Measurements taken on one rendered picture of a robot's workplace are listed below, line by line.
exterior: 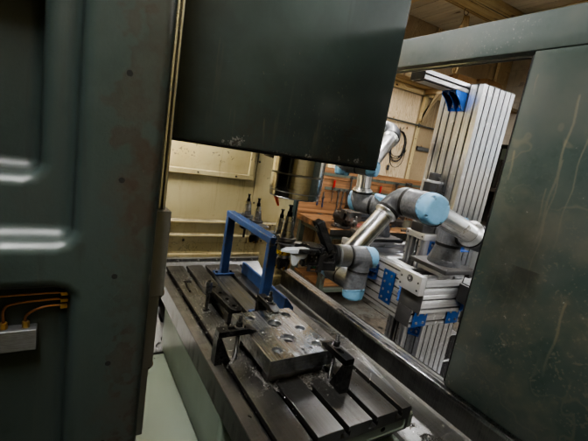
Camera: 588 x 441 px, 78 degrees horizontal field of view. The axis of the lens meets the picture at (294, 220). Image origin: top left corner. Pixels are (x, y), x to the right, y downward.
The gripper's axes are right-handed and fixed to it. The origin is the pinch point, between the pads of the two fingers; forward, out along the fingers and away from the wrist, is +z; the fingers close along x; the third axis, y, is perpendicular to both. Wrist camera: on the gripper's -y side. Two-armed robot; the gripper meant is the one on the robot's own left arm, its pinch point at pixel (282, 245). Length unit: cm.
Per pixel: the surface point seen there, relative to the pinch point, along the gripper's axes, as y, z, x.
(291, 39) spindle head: -55, 12, -15
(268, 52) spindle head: -51, 18, -16
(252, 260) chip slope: 42, -23, 106
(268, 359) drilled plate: 28.3, 5.0, -18.1
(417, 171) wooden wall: -28, -288, 301
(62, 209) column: -15, 52, -42
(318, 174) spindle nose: -24.2, -5.0, -6.9
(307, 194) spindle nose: -18.0, -2.2, -7.8
